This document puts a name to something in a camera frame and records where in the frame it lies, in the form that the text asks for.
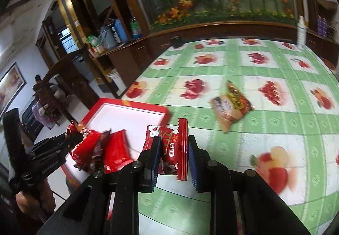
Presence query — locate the white bucket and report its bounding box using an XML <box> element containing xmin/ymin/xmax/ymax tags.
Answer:
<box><xmin>107</xmin><ymin>69</ymin><xmax>125</xmax><ymax>93</ymax></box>

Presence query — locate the red white-flower snack packet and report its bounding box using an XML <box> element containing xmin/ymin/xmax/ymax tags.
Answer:
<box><xmin>142</xmin><ymin>118</ymin><xmax>189</xmax><ymax>181</ymax></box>

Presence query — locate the blue jug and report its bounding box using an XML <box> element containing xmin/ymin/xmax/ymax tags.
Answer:
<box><xmin>114</xmin><ymin>18</ymin><xmax>128</xmax><ymax>43</ymax></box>

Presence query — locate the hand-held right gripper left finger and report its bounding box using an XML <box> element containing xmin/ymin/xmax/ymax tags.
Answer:
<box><xmin>37</xmin><ymin>136</ymin><xmax>163</xmax><ymax>235</ymax></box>

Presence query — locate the grey bucket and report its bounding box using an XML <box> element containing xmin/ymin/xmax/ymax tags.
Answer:
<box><xmin>100</xmin><ymin>26</ymin><xmax>117</xmax><ymax>49</ymax></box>

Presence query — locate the green fruit print tablecloth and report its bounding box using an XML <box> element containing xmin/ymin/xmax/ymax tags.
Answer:
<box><xmin>104</xmin><ymin>38</ymin><xmax>339</xmax><ymax>235</ymax></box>

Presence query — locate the brown snack packet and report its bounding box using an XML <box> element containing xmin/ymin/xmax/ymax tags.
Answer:
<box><xmin>210</xmin><ymin>80</ymin><xmax>255</xmax><ymax>133</ymax></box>

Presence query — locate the wooden display cabinet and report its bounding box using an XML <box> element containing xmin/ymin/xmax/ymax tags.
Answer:
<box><xmin>42</xmin><ymin>0</ymin><xmax>112</xmax><ymax>55</ymax></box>

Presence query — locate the framed wall picture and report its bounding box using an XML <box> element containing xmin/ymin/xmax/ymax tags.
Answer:
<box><xmin>0</xmin><ymin>62</ymin><xmax>27</xmax><ymax>116</ymax></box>

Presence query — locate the person's left hand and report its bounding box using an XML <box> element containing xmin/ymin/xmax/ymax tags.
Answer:
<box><xmin>15</xmin><ymin>181</ymin><xmax>57</xmax><ymax>215</ymax></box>

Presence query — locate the dark red snack packet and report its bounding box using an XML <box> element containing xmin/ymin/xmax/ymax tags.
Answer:
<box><xmin>91</xmin><ymin>129</ymin><xmax>112</xmax><ymax>172</ymax></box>

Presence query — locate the red box with white inside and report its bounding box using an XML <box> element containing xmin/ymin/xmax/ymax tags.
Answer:
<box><xmin>61</xmin><ymin>98</ymin><xmax>170</xmax><ymax>188</ymax></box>

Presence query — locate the long red snack packet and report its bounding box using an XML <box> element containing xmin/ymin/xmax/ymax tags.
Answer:
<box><xmin>103</xmin><ymin>129</ymin><xmax>134</xmax><ymax>174</ymax></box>
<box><xmin>70</xmin><ymin>130</ymin><xmax>102</xmax><ymax>172</ymax></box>

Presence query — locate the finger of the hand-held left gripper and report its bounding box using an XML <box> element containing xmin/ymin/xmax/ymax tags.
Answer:
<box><xmin>29</xmin><ymin>144</ymin><xmax>80</xmax><ymax>170</ymax></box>
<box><xmin>35</xmin><ymin>131</ymin><xmax>84</xmax><ymax>155</ymax></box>

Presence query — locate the small red snack packet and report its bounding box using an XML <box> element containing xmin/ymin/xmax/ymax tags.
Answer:
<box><xmin>65</xmin><ymin>121</ymin><xmax>92</xmax><ymax>145</ymax></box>

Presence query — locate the white spray bottle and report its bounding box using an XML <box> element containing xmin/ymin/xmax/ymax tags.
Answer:
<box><xmin>297</xmin><ymin>15</ymin><xmax>308</xmax><ymax>50</ymax></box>

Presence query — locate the wooden chair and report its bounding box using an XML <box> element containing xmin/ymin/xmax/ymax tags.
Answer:
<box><xmin>33</xmin><ymin>44</ymin><xmax>100</xmax><ymax>130</ymax></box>

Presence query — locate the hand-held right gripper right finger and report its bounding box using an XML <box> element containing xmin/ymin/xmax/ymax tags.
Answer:
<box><xmin>188</xmin><ymin>134</ymin><xmax>310</xmax><ymax>235</ymax></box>

